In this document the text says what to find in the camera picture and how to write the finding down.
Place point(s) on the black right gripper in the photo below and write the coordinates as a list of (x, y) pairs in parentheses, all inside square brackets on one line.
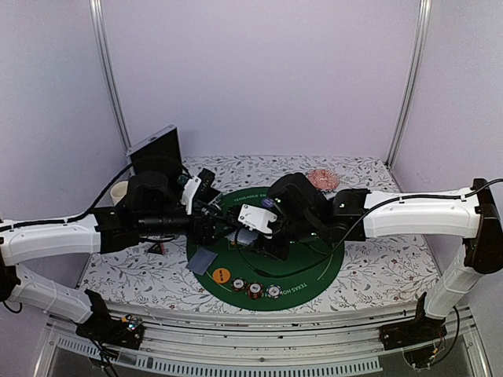
[(278, 253)]

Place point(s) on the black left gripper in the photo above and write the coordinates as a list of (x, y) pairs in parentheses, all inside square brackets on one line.
[(206, 237)]

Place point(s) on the blue checkered playing card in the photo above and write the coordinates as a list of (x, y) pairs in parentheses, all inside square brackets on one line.
[(201, 261)]

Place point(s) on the grey playing card deck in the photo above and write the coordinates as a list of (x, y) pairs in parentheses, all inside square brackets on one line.
[(243, 237)]

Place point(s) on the orange big blind button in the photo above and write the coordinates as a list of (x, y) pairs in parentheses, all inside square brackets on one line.
[(221, 276)]

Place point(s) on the blue peach 10 chip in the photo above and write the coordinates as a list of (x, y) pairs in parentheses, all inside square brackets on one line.
[(273, 291)]

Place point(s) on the red black 100 chip stack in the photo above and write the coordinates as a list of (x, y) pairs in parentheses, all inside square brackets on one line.
[(238, 284)]

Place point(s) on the purple small blind button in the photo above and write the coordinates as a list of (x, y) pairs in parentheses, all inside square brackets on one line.
[(267, 202)]

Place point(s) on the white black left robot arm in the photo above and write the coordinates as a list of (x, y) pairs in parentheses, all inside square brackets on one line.
[(152, 211)]

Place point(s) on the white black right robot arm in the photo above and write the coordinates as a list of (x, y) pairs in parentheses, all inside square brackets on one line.
[(301, 212)]

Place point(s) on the black triangular all-in marker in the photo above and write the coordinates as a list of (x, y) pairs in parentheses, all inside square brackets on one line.
[(156, 248)]

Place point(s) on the round green poker mat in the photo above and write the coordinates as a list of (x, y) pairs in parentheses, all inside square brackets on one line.
[(305, 278)]

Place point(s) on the red patterned small bowl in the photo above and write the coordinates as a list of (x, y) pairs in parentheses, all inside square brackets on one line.
[(324, 180)]

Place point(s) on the aluminium poker chip case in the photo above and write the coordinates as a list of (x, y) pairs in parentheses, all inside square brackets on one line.
[(161, 157)]

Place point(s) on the cream ceramic mug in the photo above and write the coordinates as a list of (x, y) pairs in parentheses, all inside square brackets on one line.
[(118, 191)]

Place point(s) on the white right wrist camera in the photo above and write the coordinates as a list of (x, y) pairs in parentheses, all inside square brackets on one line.
[(257, 219)]

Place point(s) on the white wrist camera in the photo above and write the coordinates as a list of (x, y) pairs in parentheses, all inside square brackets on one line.
[(257, 219), (198, 187)]

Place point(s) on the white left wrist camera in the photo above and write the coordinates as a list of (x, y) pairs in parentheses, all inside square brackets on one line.
[(198, 187)]

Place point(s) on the aluminium front rail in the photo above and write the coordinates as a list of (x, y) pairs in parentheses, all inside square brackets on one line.
[(184, 343)]

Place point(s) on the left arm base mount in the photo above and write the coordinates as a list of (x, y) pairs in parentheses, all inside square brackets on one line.
[(126, 332)]

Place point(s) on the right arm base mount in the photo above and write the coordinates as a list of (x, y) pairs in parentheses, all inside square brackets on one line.
[(411, 333)]

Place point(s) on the right aluminium frame post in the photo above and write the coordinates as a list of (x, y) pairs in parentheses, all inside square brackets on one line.
[(419, 43)]

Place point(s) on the aluminium frame post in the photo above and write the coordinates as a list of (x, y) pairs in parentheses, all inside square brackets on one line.
[(419, 43), (98, 22)]

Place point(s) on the left aluminium frame post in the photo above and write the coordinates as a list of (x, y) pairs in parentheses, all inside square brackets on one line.
[(98, 22)]

